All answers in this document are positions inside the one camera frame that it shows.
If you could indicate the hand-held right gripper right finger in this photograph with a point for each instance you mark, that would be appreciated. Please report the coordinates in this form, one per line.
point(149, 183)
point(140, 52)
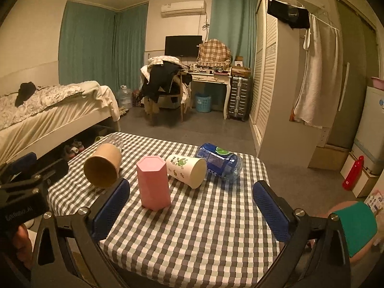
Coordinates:
point(270, 213)

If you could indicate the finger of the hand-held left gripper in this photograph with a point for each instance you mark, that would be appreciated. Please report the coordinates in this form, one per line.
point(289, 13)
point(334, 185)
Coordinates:
point(52, 169)
point(22, 159)

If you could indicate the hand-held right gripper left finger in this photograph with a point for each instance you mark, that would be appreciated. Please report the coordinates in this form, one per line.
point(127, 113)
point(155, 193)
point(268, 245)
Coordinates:
point(109, 213)

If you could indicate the pink hexagonal cup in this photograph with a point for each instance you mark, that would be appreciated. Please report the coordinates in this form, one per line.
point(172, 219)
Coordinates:
point(153, 186)

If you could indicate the brown paper cup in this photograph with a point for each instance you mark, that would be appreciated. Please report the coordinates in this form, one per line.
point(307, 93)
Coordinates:
point(102, 168)

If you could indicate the clear plastic cup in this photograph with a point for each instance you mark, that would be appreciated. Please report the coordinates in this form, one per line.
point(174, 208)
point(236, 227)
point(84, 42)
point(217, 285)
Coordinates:
point(115, 141)

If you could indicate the white printed cup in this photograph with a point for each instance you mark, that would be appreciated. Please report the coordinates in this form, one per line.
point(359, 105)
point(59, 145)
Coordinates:
point(186, 169)

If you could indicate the person's left hand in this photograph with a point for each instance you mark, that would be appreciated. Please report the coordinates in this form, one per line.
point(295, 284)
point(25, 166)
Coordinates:
point(23, 243)

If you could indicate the pair of shoes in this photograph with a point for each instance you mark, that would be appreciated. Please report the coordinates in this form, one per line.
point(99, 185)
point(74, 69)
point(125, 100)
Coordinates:
point(73, 150)

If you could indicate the bed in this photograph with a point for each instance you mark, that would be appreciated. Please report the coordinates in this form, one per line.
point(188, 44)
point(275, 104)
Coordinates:
point(60, 120)

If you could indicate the patterned quilt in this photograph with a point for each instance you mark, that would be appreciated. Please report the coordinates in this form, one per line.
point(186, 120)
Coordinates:
point(45, 99)

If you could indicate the black garment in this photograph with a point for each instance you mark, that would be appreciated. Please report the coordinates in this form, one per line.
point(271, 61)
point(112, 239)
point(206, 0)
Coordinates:
point(25, 93)

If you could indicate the blue plastic bottle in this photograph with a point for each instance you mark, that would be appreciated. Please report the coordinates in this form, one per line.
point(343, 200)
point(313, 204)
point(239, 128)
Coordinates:
point(220, 162)

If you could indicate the checked tablecloth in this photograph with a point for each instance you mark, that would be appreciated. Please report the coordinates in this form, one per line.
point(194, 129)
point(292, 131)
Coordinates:
point(195, 234)

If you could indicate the large cardboard box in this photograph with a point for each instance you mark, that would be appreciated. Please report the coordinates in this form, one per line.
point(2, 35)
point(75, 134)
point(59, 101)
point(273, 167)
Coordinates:
point(327, 159)

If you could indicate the green cloth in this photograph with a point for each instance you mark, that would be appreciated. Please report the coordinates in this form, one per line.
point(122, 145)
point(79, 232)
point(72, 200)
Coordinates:
point(357, 228)

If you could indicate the red bottle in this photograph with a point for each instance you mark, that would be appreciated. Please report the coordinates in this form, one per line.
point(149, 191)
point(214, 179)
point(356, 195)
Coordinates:
point(353, 174)

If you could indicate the white storage box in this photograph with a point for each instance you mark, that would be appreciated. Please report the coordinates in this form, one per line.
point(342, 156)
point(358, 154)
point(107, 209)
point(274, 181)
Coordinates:
point(364, 183)

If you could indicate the clear water jug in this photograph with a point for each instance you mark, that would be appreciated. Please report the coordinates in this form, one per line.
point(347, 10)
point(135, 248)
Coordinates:
point(124, 97)

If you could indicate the pink round object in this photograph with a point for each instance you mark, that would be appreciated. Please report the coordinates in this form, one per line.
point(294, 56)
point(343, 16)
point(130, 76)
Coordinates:
point(364, 258)

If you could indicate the dark ribbed suitcase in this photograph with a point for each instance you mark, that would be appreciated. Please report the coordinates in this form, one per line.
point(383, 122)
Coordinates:
point(238, 99)

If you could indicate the wide teal curtain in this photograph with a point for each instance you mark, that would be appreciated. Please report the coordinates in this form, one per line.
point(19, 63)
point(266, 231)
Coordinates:
point(90, 48)

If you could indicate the blue plastic basket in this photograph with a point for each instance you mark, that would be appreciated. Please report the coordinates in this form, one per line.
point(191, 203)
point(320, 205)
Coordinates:
point(203, 103)

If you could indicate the wooden chair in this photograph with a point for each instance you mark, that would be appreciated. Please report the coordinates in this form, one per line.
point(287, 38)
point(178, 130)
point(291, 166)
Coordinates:
point(180, 102)

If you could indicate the white louvered wardrobe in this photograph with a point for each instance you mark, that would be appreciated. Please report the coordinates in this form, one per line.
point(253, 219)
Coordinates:
point(279, 81)

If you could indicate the white fridge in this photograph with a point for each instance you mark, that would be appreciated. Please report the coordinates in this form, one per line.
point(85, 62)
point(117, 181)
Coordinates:
point(370, 126)

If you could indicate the black clothes pile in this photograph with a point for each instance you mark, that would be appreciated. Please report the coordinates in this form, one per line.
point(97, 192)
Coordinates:
point(159, 79)

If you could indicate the white hanging towel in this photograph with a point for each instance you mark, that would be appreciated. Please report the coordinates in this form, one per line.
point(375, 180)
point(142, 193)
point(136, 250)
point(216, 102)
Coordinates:
point(318, 75)

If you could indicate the white desk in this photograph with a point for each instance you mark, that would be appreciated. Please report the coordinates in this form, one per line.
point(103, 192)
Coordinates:
point(210, 79)

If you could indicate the grey door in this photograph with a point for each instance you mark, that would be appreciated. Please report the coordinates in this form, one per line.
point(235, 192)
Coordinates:
point(351, 66)

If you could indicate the pink basin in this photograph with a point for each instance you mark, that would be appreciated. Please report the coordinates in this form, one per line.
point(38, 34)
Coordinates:
point(378, 82)

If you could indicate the plaid cloth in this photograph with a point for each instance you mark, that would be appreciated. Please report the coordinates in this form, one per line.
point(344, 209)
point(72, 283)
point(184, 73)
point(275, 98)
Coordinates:
point(214, 52)

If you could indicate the black monitor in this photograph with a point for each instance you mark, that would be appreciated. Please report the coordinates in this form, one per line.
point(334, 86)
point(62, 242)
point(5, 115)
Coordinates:
point(183, 45)

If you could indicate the narrow teal curtain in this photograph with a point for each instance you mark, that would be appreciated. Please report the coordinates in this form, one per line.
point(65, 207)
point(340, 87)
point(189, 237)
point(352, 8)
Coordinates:
point(237, 24)

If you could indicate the black hanging bag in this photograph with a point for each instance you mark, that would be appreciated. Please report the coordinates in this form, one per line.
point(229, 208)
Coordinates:
point(289, 13)

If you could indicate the white air conditioner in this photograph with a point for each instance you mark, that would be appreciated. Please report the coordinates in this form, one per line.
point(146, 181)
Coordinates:
point(183, 9)

